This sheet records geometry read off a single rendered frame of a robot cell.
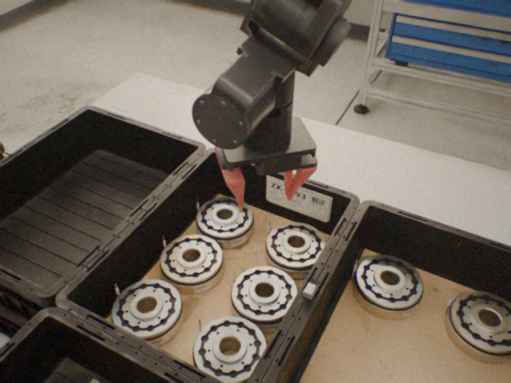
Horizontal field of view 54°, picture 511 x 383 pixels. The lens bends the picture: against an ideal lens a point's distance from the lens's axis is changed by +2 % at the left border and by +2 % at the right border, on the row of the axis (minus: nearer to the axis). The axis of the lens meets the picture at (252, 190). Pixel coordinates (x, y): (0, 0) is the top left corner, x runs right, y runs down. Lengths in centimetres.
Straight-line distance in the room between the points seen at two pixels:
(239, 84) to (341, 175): 84
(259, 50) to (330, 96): 247
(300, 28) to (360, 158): 88
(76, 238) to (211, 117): 55
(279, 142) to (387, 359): 38
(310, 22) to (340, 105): 241
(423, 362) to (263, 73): 50
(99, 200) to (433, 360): 65
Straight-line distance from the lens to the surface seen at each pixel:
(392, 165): 130
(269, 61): 46
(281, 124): 52
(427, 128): 276
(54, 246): 94
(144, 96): 156
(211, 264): 81
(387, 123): 275
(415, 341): 80
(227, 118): 43
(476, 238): 82
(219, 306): 80
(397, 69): 266
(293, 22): 45
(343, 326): 79
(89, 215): 98
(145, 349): 65
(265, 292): 80
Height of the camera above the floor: 148
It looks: 42 degrees down
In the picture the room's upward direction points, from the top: straight up
